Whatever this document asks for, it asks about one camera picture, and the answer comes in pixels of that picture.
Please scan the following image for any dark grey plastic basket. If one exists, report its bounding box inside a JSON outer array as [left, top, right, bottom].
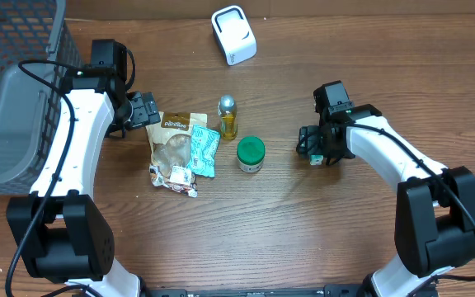
[[0, 0, 82, 195]]

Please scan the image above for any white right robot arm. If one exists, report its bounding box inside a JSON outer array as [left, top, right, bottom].
[[295, 81, 475, 296]]

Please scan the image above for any small white brown wrapper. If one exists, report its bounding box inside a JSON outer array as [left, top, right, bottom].
[[149, 165, 198, 198]]

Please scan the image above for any yellow liquid bottle grey cap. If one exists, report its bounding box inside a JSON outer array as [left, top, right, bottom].
[[218, 95, 238, 140]]

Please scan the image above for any brown snack pouch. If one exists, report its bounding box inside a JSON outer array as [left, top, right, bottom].
[[146, 111, 208, 177]]

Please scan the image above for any green lid Knorr jar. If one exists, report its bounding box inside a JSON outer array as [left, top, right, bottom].
[[237, 136, 266, 173]]

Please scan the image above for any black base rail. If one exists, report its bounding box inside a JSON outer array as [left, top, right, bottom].
[[142, 284, 360, 297]]

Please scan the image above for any teal tissue pack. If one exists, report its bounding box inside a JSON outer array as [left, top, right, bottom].
[[309, 155, 323, 166]]

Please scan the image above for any white barcode scanner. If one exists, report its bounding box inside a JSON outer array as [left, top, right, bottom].
[[211, 5, 257, 66]]

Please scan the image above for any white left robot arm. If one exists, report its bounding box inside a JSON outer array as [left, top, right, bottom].
[[4, 39, 160, 296]]

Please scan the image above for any teal wipes packet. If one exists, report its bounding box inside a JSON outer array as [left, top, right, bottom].
[[187, 125, 220, 178]]

